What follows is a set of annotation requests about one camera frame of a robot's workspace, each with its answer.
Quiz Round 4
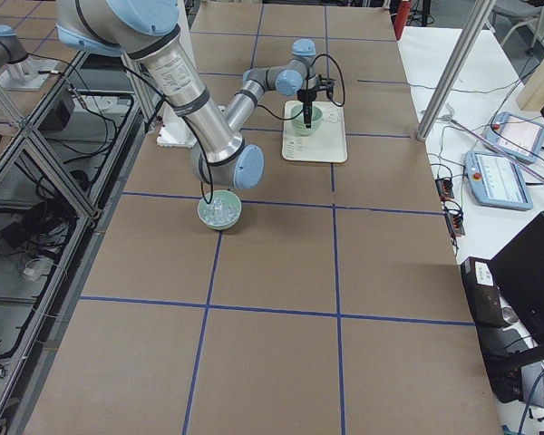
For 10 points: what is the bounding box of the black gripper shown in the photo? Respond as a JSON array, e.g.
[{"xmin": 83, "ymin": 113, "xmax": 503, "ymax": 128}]
[{"xmin": 296, "ymin": 86, "xmax": 317, "ymax": 127}]

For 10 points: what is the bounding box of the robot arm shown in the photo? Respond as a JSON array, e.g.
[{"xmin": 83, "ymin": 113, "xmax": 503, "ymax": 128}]
[{"xmin": 57, "ymin": 1, "xmax": 318, "ymax": 189}]

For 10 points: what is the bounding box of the green bowl on tray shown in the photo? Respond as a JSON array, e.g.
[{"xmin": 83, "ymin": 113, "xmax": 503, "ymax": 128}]
[{"xmin": 294, "ymin": 128, "xmax": 318, "ymax": 137}]

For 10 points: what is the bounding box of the cream bear serving tray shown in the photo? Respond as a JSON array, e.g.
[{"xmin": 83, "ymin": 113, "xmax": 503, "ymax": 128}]
[{"xmin": 281, "ymin": 101, "xmax": 348, "ymax": 163}]

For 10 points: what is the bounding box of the clear ice cubes pile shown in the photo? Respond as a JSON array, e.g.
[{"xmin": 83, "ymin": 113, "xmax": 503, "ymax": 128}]
[{"xmin": 201, "ymin": 198, "xmax": 239, "ymax": 226}]

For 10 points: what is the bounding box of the green bowl with ice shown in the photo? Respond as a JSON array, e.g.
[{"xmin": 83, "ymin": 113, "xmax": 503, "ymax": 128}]
[{"xmin": 197, "ymin": 190, "xmax": 242, "ymax": 231}]

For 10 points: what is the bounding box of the red cylinder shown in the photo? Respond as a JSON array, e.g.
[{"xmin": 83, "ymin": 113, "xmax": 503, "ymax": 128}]
[{"xmin": 393, "ymin": 0, "xmax": 412, "ymax": 41}]

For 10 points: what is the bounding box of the orange black connector module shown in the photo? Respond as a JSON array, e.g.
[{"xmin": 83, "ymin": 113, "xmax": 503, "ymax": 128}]
[{"xmin": 435, "ymin": 178, "xmax": 454, "ymax": 201}]

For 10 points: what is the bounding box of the near blue teach pendant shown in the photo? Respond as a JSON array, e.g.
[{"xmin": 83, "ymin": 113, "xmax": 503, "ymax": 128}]
[{"xmin": 464, "ymin": 150, "xmax": 533, "ymax": 211}]

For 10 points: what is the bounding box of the blue teach pendant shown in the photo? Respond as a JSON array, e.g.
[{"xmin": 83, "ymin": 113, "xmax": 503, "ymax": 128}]
[
  {"xmin": 483, "ymin": 111, "xmax": 544, "ymax": 164},
  {"xmin": 464, "ymin": 150, "xmax": 533, "ymax": 211}
]

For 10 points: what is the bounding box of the far blue teach pendant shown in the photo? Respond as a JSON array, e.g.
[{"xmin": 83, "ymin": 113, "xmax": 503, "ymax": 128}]
[{"xmin": 483, "ymin": 111, "xmax": 544, "ymax": 164}]

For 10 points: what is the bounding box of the black laptop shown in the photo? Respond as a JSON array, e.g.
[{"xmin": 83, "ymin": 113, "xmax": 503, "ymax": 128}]
[{"xmin": 490, "ymin": 212, "xmax": 544, "ymax": 344}]

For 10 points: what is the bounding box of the black box device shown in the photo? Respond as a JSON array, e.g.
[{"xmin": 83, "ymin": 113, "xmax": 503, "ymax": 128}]
[{"xmin": 461, "ymin": 256, "xmax": 544, "ymax": 408}]

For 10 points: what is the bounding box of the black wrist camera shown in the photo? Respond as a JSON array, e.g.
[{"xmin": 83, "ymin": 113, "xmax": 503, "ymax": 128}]
[{"xmin": 316, "ymin": 76, "xmax": 335, "ymax": 102}]

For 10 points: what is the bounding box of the black camera cable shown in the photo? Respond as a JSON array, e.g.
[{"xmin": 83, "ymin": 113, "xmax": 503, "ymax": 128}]
[{"xmin": 256, "ymin": 53, "xmax": 346, "ymax": 121}]

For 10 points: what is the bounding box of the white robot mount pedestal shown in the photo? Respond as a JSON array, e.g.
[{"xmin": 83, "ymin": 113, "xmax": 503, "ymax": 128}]
[{"xmin": 156, "ymin": 0, "xmax": 228, "ymax": 150}]

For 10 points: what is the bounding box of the aluminium frame post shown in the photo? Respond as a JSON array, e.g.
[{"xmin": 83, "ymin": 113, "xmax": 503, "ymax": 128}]
[{"xmin": 416, "ymin": 0, "xmax": 496, "ymax": 141}]

